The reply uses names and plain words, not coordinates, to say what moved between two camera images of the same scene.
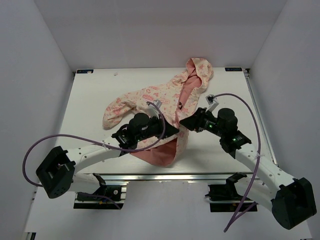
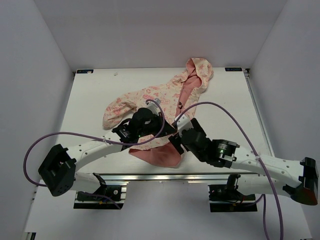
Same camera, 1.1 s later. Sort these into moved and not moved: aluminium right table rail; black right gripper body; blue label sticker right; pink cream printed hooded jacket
Moved: black right gripper body
Not moved: blue label sticker right; aluminium right table rail; pink cream printed hooded jacket
